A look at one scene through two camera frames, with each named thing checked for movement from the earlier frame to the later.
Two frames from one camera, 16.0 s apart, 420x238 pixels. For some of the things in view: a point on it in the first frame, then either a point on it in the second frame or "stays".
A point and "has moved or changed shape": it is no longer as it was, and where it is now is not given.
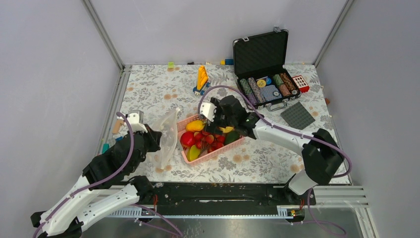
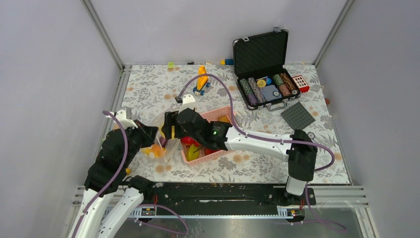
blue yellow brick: [227, 61] stays
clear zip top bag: [166, 127] has moved or changed shape
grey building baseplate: [297, 116] stays
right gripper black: [212, 126] -> [170, 120]
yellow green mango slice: [192, 153] stays
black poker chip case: [259, 61] stays
